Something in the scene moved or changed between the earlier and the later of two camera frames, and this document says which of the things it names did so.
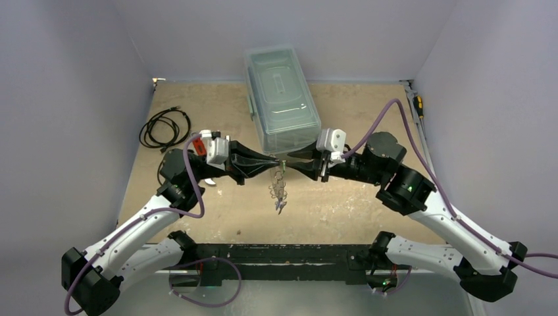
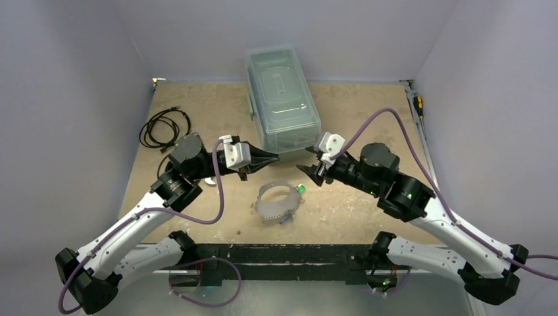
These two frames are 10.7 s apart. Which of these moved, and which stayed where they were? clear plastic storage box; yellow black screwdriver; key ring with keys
Moved: key ring with keys
Stayed: yellow black screwdriver; clear plastic storage box
